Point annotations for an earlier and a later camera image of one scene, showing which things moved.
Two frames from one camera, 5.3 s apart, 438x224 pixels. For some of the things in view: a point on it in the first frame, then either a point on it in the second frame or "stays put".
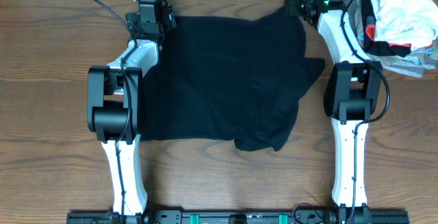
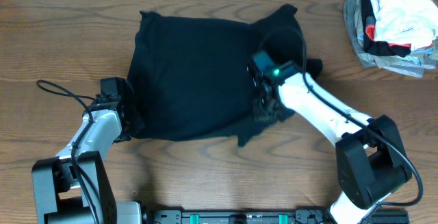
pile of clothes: x=397 y=25 stays put
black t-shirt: x=225 y=79 stays put
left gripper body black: x=168 y=22 -> x=129 y=131
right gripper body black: x=297 y=4 -> x=263 y=109
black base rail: x=344 y=216 stays put
